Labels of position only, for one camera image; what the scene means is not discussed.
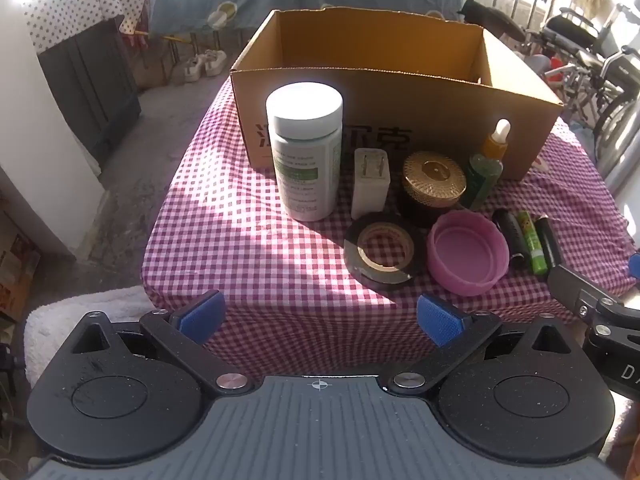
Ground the yellow pole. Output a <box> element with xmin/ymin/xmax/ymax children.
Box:
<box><xmin>121</xmin><ymin>29</ymin><xmax>177</xmax><ymax>45</ymax></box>

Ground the white fluffy towel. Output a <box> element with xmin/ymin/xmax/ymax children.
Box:
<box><xmin>24</xmin><ymin>287</ymin><xmax>151</xmax><ymax>391</ymax></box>

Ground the stack of printed boxes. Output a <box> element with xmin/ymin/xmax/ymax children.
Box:
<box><xmin>0</xmin><ymin>210</ymin><xmax>42</xmax><ymax>322</ymax></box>

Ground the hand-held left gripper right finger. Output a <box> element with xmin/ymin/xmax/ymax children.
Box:
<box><xmin>385</xmin><ymin>294</ymin><xmax>568</xmax><ymax>396</ymax></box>

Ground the pink plastic lid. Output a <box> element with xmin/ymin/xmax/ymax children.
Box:
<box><xmin>426</xmin><ymin>210</ymin><xmax>511</xmax><ymax>297</ymax></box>

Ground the dark jar with gold lid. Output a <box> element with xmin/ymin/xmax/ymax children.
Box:
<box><xmin>398</xmin><ymin>151</ymin><xmax>467</xmax><ymax>228</ymax></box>

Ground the black wheelchair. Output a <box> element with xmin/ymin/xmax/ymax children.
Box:
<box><xmin>520</xmin><ymin>4</ymin><xmax>640</xmax><ymax>176</ymax></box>

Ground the black tape roll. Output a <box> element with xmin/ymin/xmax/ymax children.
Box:
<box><xmin>344</xmin><ymin>212</ymin><xmax>428</xmax><ymax>291</ymax></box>

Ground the green dropper bottle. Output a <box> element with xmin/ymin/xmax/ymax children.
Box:
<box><xmin>460</xmin><ymin>119</ymin><xmax>512</xmax><ymax>211</ymax></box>

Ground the black tube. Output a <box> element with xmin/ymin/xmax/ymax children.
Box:
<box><xmin>492</xmin><ymin>208</ymin><xmax>532</xmax><ymax>273</ymax></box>
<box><xmin>534</xmin><ymin>215</ymin><xmax>563</xmax><ymax>271</ymax></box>

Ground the dark cabinet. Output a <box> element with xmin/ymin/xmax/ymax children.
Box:
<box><xmin>37</xmin><ymin>15</ymin><xmax>143</xmax><ymax>163</ymax></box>

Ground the red white checked tablecloth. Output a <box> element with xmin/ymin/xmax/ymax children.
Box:
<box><xmin>142</xmin><ymin>77</ymin><xmax>638</xmax><ymax>376</ymax></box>

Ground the white platform shoe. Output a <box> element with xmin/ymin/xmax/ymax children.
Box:
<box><xmin>200</xmin><ymin>49</ymin><xmax>227</xmax><ymax>77</ymax></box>
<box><xmin>183</xmin><ymin>55</ymin><xmax>206</xmax><ymax>84</ymax></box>

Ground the white charger plug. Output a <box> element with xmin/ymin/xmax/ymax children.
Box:
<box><xmin>351</xmin><ymin>148</ymin><xmax>392</xmax><ymax>220</ymax></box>

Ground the white polka dot cloth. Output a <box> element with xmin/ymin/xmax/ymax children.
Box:
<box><xmin>22</xmin><ymin>0</ymin><xmax>148</xmax><ymax>53</ymax></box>

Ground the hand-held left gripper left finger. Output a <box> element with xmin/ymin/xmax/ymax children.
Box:
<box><xmin>70</xmin><ymin>290</ymin><xmax>253</xmax><ymax>396</ymax></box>

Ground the brown cardboard box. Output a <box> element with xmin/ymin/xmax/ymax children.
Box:
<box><xmin>230</xmin><ymin>7</ymin><xmax>565</xmax><ymax>181</ymax></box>

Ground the green lip balm tube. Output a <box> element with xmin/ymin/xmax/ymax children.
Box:
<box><xmin>516</xmin><ymin>211</ymin><xmax>549</xmax><ymax>276</ymax></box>

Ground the white plastic bottle green label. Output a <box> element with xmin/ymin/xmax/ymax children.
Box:
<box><xmin>265</xmin><ymin>82</ymin><xmax>345</xmax><ymax>222</ymax></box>

